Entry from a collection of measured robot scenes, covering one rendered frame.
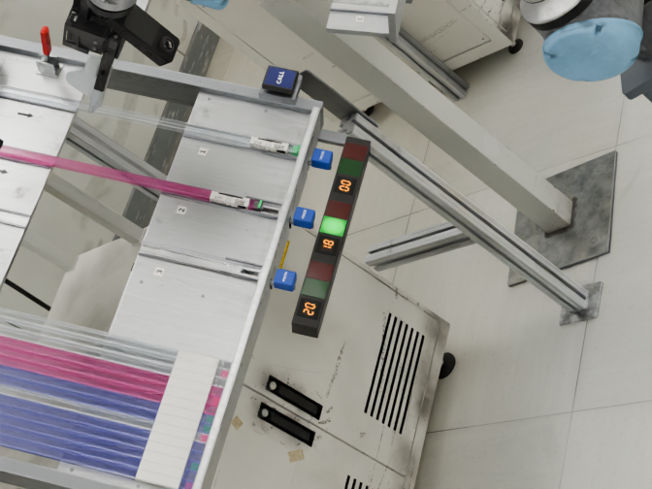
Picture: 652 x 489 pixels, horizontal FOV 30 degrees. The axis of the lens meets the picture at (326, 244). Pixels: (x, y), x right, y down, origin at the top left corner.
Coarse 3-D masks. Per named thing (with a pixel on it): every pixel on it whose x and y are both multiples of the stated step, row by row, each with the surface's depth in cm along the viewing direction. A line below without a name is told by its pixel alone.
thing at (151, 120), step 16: (16, 96) 196; (32, 96) 195; (48, 96) 195; (96, 112) 193; (112, 112) 193; (128, 112) 193; (176, 128) 192; (192, 128) 191; (208, 128) 191; (240, 144) 191
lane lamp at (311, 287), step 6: (306, 282) 181; (312, 282) 181; (318, 282) 181; (324, 282) 181; (306, 288) 180; (312, 288) 180; (318, 288) 180; (324, 288) 180; (306, 294) 180; (312, 294) 180; (318, 294) 180; (324, 294) 180
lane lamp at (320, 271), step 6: (312, 264) 182; (318, 264) 182; (324, 264) 182; (312, 270) 182; (318, 270) 182; (324, 270) 182; (330, 270) 182; (312, 276) 181; (318, 276) 181; (324, 276) 181; (330, 276) 181
